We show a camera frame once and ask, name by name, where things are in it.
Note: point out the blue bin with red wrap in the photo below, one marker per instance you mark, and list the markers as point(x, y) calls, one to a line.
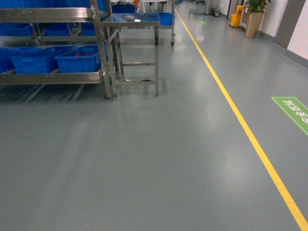
point(69, 64)

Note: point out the empty blue bin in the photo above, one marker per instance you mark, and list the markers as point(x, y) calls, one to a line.
point(39, 62)

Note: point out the steel shelf rack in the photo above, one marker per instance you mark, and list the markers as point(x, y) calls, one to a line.
point(42, 23)

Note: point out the yellow mop bucket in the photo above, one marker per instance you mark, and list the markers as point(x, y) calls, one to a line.
point(236, 17)

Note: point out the blue bin far left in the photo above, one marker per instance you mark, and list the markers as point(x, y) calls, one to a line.
point(7, 53)

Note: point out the steel side table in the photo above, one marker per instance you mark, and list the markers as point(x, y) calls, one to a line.
point(112, 25)

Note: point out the red bubble wrap bags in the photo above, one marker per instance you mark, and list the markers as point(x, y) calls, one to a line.
point(82, 55)

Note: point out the potted plant gold pot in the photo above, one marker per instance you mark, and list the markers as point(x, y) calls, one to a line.
point(255, 10)

